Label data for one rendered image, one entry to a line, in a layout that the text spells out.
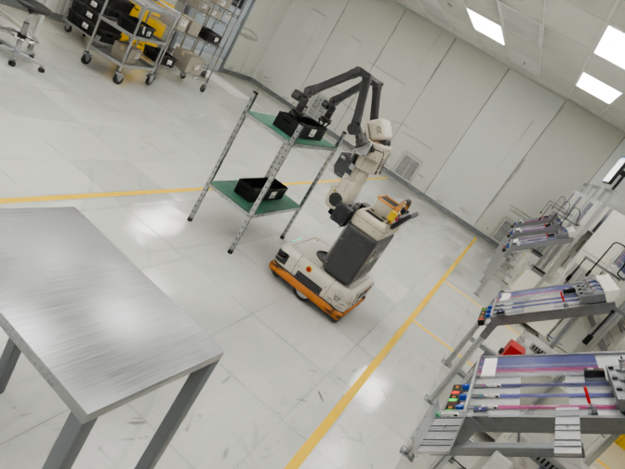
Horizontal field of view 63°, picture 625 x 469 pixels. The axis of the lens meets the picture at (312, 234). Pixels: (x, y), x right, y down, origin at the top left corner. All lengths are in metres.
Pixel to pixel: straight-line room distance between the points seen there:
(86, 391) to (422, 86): 10.33
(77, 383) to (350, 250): 2.66
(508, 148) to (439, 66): 2.13
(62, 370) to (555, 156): 10.13
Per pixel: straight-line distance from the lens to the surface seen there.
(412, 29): 11.37
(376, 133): 3.69
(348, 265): 3.63
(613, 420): 2.16
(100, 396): 1.19
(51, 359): 1.23
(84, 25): 7.81
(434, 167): 10.92
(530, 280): 6.79
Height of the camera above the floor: 1.62
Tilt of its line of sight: 18 degrees down
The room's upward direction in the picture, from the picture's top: 32 degrees clockwise
